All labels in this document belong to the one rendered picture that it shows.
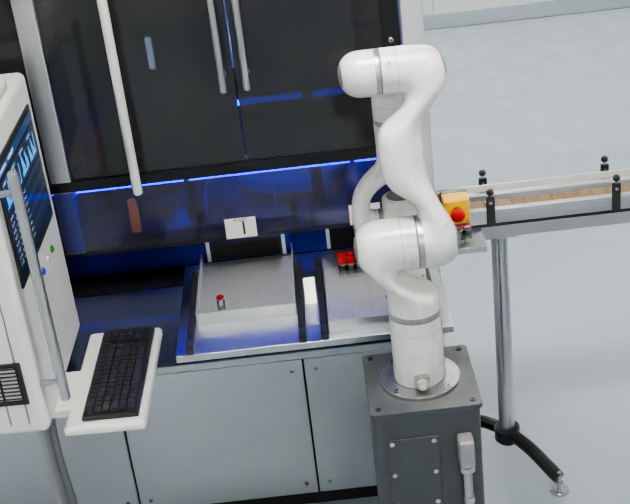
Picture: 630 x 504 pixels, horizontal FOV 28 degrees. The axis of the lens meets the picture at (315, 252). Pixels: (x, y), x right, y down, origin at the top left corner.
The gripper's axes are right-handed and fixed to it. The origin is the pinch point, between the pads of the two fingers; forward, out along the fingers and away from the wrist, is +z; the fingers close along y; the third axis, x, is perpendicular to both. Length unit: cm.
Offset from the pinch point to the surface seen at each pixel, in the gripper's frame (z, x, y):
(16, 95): -60, -21, 89
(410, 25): -60, -39, -9
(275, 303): 5.1, -19.3, 33.5
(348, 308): 5.1, -12.5, 14.5
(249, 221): -10, -38, 38
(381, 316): 2.0, -1.6, 6.7
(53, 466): 46, -15, 100
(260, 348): 5.6, 1.3, 37.6
